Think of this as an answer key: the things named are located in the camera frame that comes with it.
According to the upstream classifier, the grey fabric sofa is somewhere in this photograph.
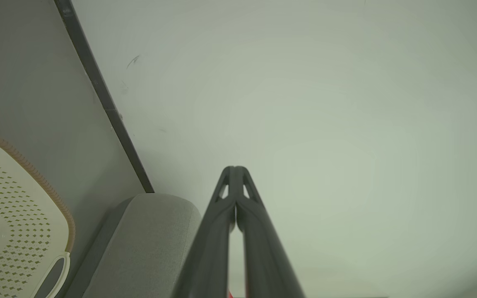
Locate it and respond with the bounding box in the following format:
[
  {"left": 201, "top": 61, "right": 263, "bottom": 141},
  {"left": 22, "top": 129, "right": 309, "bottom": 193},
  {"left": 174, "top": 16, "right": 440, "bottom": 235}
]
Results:
[{"left": 82, "top": 192, "right": 203, "bottom": 298}]

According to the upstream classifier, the white perforated laundry basket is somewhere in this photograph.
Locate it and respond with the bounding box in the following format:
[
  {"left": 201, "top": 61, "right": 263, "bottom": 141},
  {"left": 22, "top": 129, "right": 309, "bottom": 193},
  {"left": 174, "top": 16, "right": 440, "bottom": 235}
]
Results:
[{"left": 0, "top": 131, "right": 76, "bottom": 298}]

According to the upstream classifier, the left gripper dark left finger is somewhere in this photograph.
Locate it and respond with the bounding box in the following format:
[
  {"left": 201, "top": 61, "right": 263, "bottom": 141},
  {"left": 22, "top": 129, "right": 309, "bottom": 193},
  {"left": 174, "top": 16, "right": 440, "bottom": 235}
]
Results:
[{"left": 172, "top": 166, "right": 237, "bottom": 298}]

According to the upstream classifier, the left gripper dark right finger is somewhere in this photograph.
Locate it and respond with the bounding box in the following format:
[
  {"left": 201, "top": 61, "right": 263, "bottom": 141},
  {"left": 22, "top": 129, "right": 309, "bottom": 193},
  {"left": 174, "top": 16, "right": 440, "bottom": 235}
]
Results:
[{"left": 235, "top": 166, "right": 306, "bottom": 298}]

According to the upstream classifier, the black baseboard strip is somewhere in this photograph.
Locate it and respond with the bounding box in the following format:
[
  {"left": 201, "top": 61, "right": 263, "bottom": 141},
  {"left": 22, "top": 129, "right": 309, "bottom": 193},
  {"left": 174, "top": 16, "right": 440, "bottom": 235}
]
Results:
[{"left": 54, "top": 0, "right": 155, "bottom": 194}]

